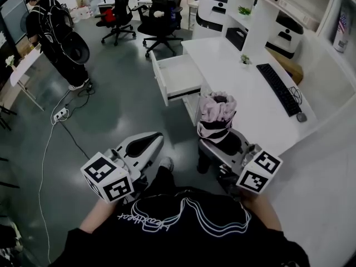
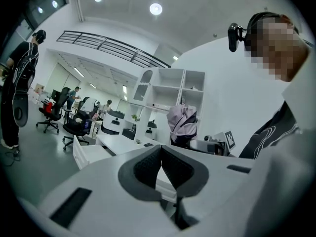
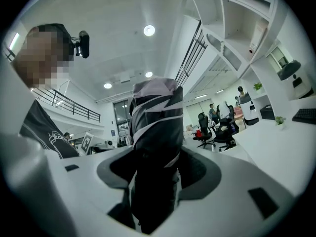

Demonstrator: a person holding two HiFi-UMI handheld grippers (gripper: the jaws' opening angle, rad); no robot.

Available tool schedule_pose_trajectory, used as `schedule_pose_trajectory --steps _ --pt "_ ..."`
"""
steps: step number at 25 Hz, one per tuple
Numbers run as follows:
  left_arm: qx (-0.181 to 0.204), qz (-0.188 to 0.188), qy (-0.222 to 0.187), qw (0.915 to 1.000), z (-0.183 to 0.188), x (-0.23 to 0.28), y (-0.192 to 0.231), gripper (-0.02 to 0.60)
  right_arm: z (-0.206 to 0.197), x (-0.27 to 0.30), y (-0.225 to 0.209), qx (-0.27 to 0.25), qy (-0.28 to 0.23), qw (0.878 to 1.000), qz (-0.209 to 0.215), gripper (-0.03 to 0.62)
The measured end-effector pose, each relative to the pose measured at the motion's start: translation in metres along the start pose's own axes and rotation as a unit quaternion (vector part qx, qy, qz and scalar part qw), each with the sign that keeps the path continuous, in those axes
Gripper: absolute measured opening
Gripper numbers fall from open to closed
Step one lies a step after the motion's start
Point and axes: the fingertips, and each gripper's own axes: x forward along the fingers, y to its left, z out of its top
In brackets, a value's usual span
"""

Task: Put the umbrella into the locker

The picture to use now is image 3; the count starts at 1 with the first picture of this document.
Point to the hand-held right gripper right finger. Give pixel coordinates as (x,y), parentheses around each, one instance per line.
(234,176)

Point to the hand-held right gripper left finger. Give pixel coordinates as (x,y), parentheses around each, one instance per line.
(86,181)

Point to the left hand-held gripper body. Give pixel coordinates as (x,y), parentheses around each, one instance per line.
(86,143)

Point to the white locker shelf unit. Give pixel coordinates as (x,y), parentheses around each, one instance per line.
(249,21)

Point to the black balcony railing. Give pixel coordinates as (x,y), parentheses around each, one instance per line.
(74,107)

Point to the tall dark window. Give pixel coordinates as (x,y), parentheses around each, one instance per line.
(122,120)

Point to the black office chair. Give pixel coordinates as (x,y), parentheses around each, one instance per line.
(204,130)
(225,132)

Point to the person's black printed shirt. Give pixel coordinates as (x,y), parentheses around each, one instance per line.
(42,130)

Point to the red object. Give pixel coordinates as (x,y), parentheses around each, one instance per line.
(199,133)

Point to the round ceiling light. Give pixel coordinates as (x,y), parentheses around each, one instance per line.
(148,74)
(149,30)
(107,85)

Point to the white robot with black top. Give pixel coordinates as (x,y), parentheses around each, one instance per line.
(249,111)
(297,81)

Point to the black box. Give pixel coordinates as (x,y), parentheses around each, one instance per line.
(267,112)

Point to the small green potted plant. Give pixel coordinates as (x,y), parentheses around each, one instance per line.
(258,86)
(280,120)

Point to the ceiling air vent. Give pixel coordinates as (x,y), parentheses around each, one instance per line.
(126,78)

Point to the black keyboard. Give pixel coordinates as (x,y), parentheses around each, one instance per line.
(304,116)

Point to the person's head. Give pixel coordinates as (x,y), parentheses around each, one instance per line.
(42,58)

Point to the black stair railing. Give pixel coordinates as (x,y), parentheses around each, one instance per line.
(192,53)

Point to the white labelled carton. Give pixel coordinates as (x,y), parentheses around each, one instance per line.
(258,37)

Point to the black head-mounted camera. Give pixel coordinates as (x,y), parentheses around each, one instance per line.
(84,44)

